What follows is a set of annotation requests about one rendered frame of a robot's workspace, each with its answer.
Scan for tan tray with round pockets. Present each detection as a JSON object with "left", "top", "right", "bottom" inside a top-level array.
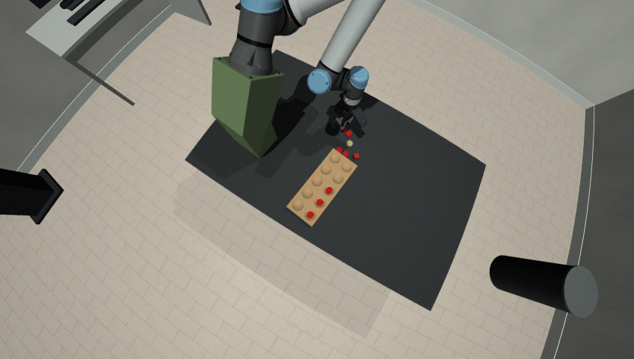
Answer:
[{"left": 286, "top": 149, "right": 357, "bottom": 227}]

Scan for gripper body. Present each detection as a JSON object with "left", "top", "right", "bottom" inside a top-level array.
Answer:
[{"left": 334, "top": 91, "right": 358, "bottom": 120}]

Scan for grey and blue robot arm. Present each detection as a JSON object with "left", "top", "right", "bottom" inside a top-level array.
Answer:
[{"left": 229, "top": 0, "right": 386, "bottom": 128}]

